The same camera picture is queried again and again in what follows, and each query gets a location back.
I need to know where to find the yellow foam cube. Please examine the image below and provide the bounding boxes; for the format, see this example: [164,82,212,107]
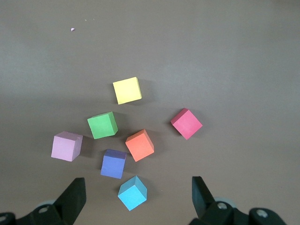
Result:
[112,76,143,105]

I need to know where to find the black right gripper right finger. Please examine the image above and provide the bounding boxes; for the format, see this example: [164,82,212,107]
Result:
[188,176,288,225]

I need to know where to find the orange foam cube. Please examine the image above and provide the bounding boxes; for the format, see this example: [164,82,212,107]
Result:
[125,128,155,163]

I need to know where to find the pink foam cube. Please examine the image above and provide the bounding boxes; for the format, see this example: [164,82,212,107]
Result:
[51,131,83,163]

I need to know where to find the purple foam cube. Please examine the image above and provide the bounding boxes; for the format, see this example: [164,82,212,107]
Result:
[100,149,128,180]

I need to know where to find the red foam cube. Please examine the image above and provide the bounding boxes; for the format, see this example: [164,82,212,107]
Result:
[170,107,203,141]

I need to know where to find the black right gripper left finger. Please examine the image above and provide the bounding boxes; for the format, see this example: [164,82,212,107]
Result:
[0,177,87,225]

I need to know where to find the light blue foam cube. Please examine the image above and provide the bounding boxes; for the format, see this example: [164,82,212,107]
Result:
[117,175,148,212]

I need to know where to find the green foam cube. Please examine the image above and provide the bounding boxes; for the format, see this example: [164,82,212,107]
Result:
[87,111,119,140]

